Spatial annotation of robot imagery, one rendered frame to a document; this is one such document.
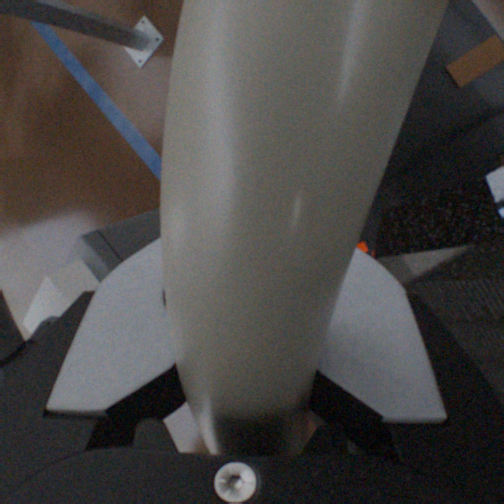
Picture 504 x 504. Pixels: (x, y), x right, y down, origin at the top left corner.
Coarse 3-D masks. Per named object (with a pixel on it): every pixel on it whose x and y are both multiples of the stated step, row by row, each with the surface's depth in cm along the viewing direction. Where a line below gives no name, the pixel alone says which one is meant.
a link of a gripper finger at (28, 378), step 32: (64, 320) 7; (32, 352) 6; (64, 352) 6; (32, 384) 5; (0, 416) 5; (32, 416) 5; (64, 416) 5; (96, 416) 5; (0, 448) 4; (32, 448) 4; (64, 448) 4; (0, 480) 4
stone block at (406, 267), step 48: (480, 144) 66; (384, 192) 92; (432, 192) 57; (480, 192) 45; (384, 240) 69; (432, 240) 54; (480, 240) 44; (432, 288) 60; (480, 288) 49; (480, 336) 55
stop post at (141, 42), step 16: (0, 0) 65; (16, 0) 69; (32, 0) 74; (48, 0) 81; (16, 16) 75; (32, 16) 79; (48, 16) 84; (64, 16) 89; (80, 16) 94; (96, 16) 103; (144, 16) 130; (80, 32) 101; (96, 32) 107; (112, 32) 113; (128, 32) 119; (144, 32) 133; (128, 48) 138; (144, 48) 136
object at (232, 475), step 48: (144, 432) 5; (336, 432) 5; (48, 480) 3; (96, 480) 4; (144, 480) 4; (192, 480) 4; (240, 480) 4; (288, 480) 4; (336, 480) 4; (384, 480) 4; (432, 480) 3
